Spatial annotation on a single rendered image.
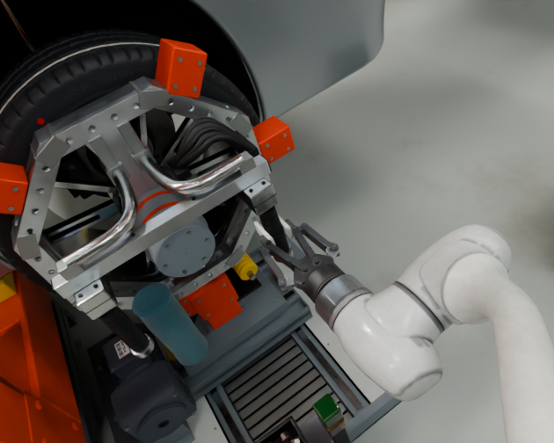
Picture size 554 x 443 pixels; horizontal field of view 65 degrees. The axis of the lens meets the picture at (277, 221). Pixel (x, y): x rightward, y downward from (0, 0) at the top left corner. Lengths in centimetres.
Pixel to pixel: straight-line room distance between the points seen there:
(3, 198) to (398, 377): 72
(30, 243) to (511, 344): 82
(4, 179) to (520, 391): 82
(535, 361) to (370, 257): 138
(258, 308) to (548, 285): 103
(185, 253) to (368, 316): 40
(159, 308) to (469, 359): 105
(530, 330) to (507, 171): 169
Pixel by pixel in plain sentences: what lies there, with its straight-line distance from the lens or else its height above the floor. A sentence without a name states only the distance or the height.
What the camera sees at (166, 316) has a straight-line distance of 101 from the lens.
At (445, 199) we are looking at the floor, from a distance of 205.
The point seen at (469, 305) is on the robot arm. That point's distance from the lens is 64.
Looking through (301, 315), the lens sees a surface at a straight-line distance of 156.
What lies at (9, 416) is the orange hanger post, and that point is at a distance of 98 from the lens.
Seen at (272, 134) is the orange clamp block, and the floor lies 88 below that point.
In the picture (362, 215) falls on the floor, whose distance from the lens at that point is 200.
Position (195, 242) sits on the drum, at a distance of 88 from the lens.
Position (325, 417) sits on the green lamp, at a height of 66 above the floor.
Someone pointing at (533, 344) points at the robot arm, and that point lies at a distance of 53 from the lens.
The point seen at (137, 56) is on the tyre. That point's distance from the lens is 94.
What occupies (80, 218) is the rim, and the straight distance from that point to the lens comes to 108.
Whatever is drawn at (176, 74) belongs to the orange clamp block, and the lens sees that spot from 88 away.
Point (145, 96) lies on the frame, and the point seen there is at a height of 111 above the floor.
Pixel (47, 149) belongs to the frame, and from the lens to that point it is 87.
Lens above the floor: 146
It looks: 45 degrees down
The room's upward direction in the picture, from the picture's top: 20 degrees counter-clockwise
